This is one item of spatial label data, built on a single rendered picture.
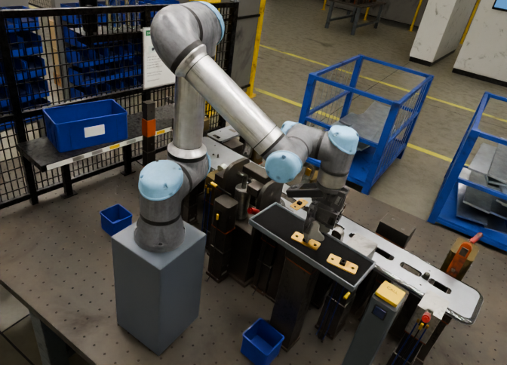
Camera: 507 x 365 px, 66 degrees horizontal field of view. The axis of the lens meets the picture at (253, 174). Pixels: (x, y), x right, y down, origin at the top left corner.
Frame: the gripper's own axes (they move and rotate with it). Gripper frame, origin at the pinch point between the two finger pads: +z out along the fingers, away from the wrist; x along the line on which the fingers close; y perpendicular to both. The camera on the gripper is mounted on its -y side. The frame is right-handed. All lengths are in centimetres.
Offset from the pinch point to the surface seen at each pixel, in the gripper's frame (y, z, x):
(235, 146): -64, 20, 63
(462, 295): 48, 18, 29
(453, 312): 46, 18, 19
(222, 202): -35.1, 10.0, 8.4
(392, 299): 27.6, 2.0, -5.5
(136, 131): -102, 15, 33
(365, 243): 14.7, 7.0, 17.7
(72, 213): -109, 48, -1
